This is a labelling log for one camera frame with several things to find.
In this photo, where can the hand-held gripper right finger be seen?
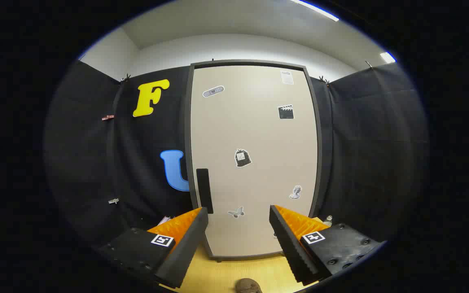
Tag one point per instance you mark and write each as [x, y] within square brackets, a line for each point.
[291, 248]

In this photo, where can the small ceiling light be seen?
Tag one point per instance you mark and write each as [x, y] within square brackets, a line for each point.
[387, 57]

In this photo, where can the beige shoe cabinet door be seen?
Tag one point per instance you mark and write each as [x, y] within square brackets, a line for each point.
[255, 134]

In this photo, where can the white book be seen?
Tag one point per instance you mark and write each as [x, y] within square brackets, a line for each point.
[164, 221]

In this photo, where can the black backdrop cloth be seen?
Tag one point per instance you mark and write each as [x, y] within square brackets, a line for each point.
[360, 142]

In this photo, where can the green drink bottle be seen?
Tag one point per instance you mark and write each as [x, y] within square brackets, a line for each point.
[328, 221]

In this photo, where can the brown fuzzy shoe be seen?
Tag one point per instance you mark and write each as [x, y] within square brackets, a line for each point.
[248, 287]

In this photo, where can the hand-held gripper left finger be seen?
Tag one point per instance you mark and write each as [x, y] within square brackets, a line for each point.
[185, 252]

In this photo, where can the black cloth clip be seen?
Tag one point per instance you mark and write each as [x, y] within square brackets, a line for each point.
[125, 77]
[323, 80]
[368, 64]

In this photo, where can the grey shoe cabinet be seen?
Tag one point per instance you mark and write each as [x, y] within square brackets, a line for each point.
[187, 130]

